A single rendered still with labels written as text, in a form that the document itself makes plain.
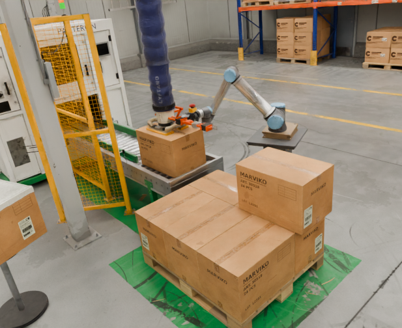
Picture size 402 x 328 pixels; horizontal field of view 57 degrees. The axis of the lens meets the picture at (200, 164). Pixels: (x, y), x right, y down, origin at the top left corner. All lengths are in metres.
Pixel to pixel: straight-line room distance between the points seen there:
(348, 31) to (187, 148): 8.92
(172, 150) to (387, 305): 2.12
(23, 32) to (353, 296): 3.26
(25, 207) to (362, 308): 2.52
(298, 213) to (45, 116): 2.26
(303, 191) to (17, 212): 1.99
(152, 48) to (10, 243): 1.97
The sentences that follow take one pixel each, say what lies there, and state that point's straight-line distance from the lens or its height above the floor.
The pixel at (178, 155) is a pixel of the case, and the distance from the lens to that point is 3.53.
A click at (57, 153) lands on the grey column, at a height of 0.98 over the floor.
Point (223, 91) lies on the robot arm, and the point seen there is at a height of 1.26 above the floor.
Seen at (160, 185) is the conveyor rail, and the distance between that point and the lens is 3.60.
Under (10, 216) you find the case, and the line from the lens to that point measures 2.91.
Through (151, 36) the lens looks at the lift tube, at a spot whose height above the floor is 1.85.
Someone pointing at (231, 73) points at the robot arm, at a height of 1.46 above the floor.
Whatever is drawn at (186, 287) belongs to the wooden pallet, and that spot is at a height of 0.09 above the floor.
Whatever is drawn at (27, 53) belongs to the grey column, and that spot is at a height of 1.86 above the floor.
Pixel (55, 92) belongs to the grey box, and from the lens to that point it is 3.46.
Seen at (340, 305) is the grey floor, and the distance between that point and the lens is 3.06.
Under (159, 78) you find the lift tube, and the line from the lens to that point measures 3.56.
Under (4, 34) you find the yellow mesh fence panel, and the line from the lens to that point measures 3.92.
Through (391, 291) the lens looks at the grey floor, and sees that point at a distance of 3.24.
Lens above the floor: 2.17
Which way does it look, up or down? 25 degrees down
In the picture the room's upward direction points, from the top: 7 degrees counter-clockwise
